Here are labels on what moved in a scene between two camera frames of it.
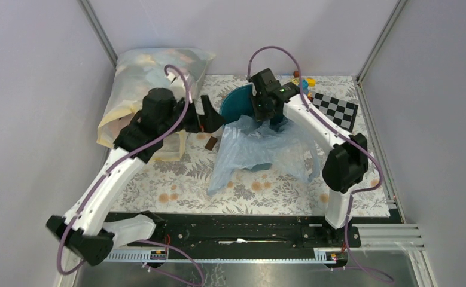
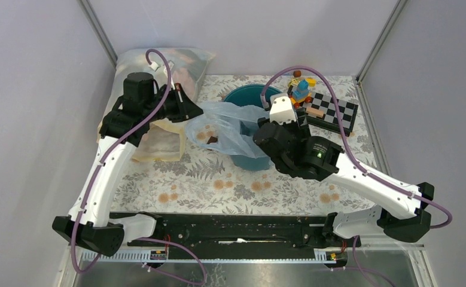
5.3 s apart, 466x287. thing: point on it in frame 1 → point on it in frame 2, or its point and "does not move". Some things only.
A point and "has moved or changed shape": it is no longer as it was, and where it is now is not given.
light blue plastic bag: (250, 142) has moved or changed shape
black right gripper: (259, 115) → (303, 131)
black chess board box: (342, 113) does not move
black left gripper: (210, 121) → (185, 107)
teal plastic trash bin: (237, 103) → (250, 94)
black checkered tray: (246, 237) does not move
